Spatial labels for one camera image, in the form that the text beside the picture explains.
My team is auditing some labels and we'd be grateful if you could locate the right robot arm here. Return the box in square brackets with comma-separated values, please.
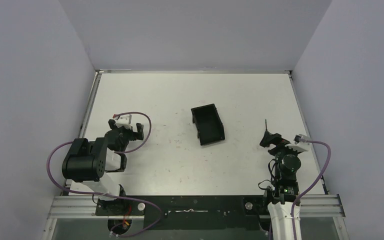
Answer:
[259, 130, 302, 240]

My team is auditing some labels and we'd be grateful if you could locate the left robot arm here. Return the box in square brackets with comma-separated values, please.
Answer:
[62, 117, 144, 216]

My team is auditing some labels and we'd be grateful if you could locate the black plastic bin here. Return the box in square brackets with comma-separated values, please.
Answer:
[191, 103, 226, 146]

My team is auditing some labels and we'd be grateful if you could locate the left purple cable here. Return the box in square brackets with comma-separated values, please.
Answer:
[46, 111, 164, 238]

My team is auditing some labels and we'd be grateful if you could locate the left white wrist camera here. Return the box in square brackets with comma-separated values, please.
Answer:
[113, 114, 132, 129]

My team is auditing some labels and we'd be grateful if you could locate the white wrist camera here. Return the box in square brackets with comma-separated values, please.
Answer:
[285, 134, 311, 153]
[113, 114, 132, 129]

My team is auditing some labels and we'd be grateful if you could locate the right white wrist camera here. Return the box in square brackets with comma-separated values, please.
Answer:
[285, 134, 311, 153]

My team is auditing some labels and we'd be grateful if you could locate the aluminium front rail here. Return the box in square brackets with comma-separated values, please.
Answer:
[48, 194, 345, 219]

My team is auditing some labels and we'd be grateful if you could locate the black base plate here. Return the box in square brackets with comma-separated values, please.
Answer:
[95, 194, 280, 234]

